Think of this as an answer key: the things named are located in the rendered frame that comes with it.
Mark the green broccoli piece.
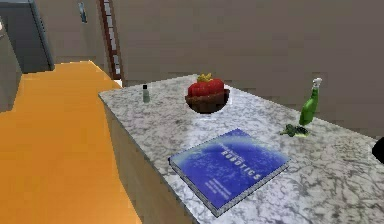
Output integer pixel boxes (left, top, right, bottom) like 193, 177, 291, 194
279, 123, 310, 138

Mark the grey cabinet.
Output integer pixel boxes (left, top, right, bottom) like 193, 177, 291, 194
0, 19, 23, 114

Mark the dark brown bowl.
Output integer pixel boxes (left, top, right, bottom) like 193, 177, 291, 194
184, 88, 231, 115

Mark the black round object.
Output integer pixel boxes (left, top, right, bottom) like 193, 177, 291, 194
371, 137, 384, 165

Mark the red tomato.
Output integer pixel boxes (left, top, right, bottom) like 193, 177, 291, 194
187, 73, 225, 98

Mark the grey wall switch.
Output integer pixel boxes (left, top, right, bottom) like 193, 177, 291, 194
78, 1, 88, 24

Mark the marble top kitchen counter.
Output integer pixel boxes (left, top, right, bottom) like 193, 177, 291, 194
97, 73, 384, 224

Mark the grey fridge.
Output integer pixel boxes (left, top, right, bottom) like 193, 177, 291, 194
0, 0, 56, 74

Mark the blue book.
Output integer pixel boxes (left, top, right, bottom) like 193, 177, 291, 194
168, 128, 291, 218

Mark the green spray bottle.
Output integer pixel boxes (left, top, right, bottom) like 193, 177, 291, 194
298, 77, 323, 127

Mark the brown framed door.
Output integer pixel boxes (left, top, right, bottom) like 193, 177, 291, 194
98, 0, 125, 81

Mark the small grey shaker bottle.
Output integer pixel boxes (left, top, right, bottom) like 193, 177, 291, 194
142, 84, 151, 104

